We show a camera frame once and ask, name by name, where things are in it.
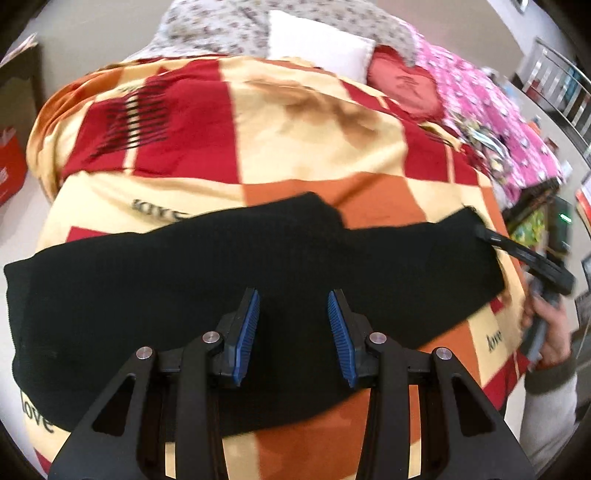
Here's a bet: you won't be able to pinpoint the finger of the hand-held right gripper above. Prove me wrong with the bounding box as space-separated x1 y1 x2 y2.
475 223 576 295

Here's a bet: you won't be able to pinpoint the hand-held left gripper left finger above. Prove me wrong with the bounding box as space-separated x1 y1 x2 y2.
48 287 260 480

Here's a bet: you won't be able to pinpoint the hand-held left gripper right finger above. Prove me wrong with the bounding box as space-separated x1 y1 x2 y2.
327 288 536 480

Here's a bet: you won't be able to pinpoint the black pants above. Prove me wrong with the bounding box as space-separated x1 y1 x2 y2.
4 191 509 437

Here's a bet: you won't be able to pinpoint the person's right forearm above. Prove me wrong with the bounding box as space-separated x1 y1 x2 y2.
519 355 581 476

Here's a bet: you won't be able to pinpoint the person's right hand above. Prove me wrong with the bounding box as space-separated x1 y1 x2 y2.
521 288 579 370

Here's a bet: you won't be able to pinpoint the multicoloured cloth bundle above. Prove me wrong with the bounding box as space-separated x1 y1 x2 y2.
455 115 513 172

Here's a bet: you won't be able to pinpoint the pink printed quilt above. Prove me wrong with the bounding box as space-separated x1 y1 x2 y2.
411 28 566 208

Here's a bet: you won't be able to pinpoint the metal railing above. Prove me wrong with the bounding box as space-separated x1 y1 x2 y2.
517 37 591 162

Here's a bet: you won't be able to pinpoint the red heart cushion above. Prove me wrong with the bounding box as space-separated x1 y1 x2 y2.
367 45 444 121

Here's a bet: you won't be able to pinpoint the red orange checkered blanket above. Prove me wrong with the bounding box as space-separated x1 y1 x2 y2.
25 54 532 480

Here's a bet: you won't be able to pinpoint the white pillow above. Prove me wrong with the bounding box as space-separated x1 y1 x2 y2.
267 9 377 84

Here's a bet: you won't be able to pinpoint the red shopping bag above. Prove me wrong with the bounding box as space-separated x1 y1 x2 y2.
0 131 27 206

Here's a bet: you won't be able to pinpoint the floral grey quilt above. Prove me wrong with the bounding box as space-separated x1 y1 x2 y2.
124 0 419 70

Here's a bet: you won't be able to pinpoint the dark wooden side table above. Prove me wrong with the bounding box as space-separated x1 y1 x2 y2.
0 34 47 139

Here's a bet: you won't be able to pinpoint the dark wooden bed frame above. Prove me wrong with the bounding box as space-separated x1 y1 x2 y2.
502 179 563 223

